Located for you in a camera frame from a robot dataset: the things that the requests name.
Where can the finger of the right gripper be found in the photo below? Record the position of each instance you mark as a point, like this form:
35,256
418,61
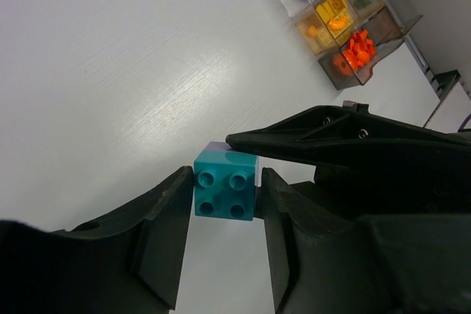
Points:
331,135

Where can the pile of small orange legos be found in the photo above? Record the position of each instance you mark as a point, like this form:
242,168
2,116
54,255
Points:
360,49

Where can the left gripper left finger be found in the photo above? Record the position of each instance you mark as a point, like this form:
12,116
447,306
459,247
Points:
128,260

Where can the orange curved lego piece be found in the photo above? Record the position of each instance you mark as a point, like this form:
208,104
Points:
338,24

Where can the small orange-yellow lego brick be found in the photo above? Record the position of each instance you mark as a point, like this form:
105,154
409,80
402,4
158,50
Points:
311,31

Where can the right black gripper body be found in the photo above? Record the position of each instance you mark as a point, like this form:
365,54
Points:
349,192

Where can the pale yellow plate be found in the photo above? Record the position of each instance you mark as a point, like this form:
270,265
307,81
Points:
324,37

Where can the yellow duplo brick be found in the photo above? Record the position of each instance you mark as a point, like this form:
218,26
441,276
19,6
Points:
330,9

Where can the large orange round lego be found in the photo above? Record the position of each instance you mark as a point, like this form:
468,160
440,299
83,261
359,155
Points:
345,62

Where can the teal duplo brick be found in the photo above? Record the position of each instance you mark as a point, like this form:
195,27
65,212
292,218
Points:
224,185

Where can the hollow purple duplo brick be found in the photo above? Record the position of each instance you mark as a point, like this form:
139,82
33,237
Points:
224,147

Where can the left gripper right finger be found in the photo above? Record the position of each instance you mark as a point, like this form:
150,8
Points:
322,263

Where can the clear plastic container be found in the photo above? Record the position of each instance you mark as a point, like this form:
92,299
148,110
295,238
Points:
350,37

